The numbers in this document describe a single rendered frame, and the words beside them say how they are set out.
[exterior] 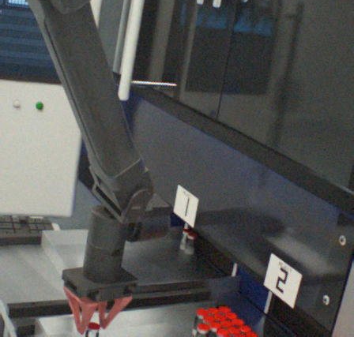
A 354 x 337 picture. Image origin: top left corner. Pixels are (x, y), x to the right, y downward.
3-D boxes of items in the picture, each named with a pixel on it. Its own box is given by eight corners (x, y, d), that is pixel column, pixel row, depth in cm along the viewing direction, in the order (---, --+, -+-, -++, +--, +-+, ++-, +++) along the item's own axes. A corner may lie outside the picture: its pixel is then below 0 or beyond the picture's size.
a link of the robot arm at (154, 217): (99, 156, 89) (134, 190, 84) (160, 154, 97) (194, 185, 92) (77, 223, 94) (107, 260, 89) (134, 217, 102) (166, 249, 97)
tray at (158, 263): (179, 239, 149) (182, 226, 148) (238, 290, 127) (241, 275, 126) (41, 245, 132) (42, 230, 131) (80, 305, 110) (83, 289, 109)
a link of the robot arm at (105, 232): (84, 199, 90) (108, 214, 87) (121, 196, 95) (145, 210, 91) (78, 242, 92) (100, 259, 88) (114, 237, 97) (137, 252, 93)
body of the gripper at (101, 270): (137, 290, 95) (145, 247, 93) (82, 301, 88) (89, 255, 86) (112, 271, 99) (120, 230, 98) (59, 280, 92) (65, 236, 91)
